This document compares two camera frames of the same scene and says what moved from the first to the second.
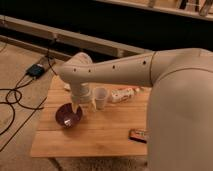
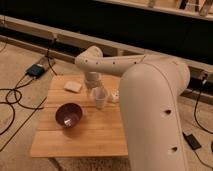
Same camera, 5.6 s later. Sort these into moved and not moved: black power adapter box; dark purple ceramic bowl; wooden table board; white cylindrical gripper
Moved: white cylindrical gripper
Not moved: dark purple ceramic bowl; wooden table board; black power adapter box
